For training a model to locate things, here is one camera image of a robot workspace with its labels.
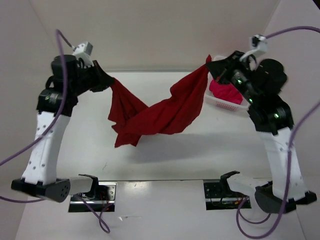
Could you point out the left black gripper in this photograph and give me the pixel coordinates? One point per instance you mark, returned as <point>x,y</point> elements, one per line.
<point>104,80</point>

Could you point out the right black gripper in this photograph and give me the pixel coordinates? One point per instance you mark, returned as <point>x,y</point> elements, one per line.
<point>217,68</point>

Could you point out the dark red t shirt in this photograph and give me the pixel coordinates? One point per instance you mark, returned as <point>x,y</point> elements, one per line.
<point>133,118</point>

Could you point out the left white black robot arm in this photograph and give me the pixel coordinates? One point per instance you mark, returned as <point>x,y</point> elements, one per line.
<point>70,78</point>

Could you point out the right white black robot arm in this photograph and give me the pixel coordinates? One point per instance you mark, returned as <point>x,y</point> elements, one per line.
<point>273,121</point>

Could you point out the pink t shirt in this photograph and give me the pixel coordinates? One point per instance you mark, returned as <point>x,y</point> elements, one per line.
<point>225,92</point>

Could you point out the white plastic basket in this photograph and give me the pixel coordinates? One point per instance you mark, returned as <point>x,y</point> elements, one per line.
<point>212,100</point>

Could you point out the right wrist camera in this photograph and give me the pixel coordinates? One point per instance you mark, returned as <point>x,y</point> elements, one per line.
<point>258,46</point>

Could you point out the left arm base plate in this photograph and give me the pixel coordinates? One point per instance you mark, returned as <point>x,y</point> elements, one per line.
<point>103,201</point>

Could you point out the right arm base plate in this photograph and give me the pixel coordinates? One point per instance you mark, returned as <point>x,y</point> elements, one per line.
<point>215,199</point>

